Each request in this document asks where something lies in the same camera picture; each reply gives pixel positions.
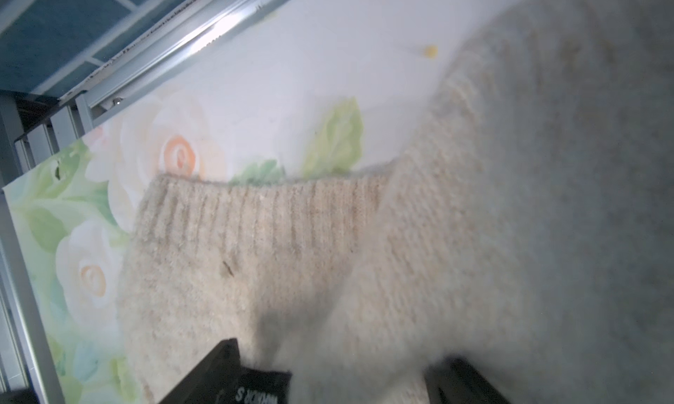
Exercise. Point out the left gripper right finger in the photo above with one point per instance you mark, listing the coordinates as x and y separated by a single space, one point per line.
455 381

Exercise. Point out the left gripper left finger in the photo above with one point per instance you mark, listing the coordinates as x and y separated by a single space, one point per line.
220 378

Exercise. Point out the beige knitted scarf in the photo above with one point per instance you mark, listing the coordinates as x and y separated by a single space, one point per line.
527 228

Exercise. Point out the floral table mat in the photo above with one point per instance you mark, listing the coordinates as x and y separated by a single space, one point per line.
265 89

